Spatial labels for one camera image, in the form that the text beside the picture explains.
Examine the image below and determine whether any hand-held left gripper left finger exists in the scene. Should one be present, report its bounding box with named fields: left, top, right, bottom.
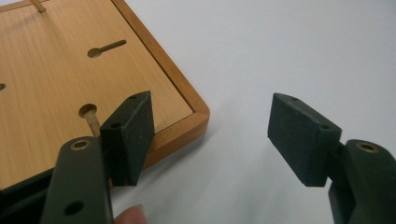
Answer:
left=99, top=91, right=156, bottom=188

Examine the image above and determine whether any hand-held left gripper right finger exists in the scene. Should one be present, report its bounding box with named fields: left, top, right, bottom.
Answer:
left=266, top=92, right=343, bottom=188

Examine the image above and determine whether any wooden picture frame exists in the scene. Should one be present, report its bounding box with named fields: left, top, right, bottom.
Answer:
left=0, top=0, right=211, bottom=191

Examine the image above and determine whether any wooden frame stand peg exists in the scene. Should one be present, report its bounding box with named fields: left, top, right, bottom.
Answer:
left=81, top=108, right=103, bottom=138
left=30, top=0, right=48, bottom=14

